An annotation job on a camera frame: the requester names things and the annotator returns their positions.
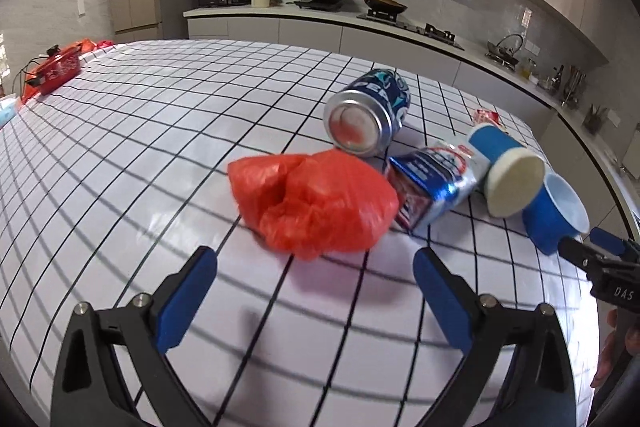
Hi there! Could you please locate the red plastic bag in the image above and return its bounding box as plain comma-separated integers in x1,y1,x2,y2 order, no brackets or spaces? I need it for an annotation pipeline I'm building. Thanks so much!
227,150,399,262

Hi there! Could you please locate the red storage basket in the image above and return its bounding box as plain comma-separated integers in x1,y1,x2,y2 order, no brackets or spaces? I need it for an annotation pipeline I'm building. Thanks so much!
22,47,85,96

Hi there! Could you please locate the red white snack packet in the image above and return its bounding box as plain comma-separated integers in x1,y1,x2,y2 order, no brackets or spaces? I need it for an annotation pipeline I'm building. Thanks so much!
472,108,508,130

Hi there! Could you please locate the light blue tissue pack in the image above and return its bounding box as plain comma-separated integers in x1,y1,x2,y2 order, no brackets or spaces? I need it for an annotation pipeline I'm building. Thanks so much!
0,96,21,128

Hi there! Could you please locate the black induction cooker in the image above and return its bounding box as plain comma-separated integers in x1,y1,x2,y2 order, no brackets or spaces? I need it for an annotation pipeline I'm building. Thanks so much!
292,0,346,12

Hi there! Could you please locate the metal kettle with tall handle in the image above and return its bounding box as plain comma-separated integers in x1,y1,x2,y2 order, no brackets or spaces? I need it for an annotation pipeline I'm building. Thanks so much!
487,34,523,62

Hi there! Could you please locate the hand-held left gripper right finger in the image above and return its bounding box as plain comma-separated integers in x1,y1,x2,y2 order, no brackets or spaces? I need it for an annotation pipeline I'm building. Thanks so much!
414,248,579,427

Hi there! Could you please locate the black gas stove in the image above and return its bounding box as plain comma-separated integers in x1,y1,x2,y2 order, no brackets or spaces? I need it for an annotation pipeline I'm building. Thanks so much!
356,9,465,51

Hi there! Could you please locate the black wok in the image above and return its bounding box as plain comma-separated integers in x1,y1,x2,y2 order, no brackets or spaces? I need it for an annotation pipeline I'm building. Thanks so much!
362,0,408,14

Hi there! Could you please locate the person's right hand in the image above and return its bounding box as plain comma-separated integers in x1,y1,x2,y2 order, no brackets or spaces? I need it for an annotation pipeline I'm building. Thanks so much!
594,308,632,389

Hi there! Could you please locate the small tabletop burner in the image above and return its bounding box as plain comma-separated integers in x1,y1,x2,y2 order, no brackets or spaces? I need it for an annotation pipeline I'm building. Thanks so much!
484,53,521,70

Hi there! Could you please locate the blue white milk carton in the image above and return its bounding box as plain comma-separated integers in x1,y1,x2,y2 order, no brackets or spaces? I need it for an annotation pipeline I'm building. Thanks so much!
387,141,491,235

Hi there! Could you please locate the blue soda can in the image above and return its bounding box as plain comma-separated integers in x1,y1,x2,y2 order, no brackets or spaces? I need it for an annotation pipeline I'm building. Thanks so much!
323,68,411,158

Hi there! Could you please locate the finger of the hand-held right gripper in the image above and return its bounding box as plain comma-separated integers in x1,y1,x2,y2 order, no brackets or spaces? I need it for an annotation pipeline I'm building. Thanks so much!
590,228,640,264
558,235,601,267

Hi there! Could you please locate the blue paper cup white inside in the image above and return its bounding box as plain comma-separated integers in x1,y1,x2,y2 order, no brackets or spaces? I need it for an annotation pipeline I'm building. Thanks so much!
467,122,547,219

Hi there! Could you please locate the metal knife rack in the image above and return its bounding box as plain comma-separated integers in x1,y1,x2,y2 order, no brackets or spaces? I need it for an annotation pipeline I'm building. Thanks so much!
562,66,586,108

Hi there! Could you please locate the white black checkered tablecloth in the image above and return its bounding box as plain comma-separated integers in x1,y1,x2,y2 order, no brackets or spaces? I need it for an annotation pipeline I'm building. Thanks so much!
0,39,601,427

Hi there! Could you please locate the dark utensil holder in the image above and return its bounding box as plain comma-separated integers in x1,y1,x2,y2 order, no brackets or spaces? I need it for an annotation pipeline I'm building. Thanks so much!
582,104,608,134

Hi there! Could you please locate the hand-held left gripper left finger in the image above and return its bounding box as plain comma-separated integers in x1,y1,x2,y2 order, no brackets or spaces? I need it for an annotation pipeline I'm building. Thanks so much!
50,246,218,427

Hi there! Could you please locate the orange plastic bag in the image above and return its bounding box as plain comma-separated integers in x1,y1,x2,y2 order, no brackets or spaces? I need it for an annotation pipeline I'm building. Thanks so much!
75,38,118,54

